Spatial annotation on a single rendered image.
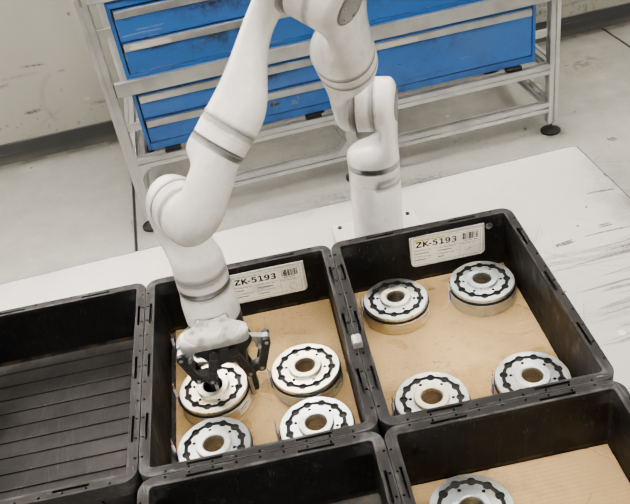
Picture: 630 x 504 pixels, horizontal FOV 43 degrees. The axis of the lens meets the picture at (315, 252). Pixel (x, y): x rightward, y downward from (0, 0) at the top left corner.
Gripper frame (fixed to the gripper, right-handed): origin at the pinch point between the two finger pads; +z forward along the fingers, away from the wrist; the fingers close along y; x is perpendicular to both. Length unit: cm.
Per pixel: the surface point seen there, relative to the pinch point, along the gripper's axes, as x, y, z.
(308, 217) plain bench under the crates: -63, -17, 16
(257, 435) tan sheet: 8.1, -2.1, 2.6
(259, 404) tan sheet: 2.3, -2.9, 2.6
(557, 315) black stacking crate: 4.4, -46.8, -4.1
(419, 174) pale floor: -183, -68, 86
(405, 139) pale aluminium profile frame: -190, -65, 73
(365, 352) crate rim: 6.7, -19.1, -7.3
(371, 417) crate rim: 18.2, -17.5, -7.3
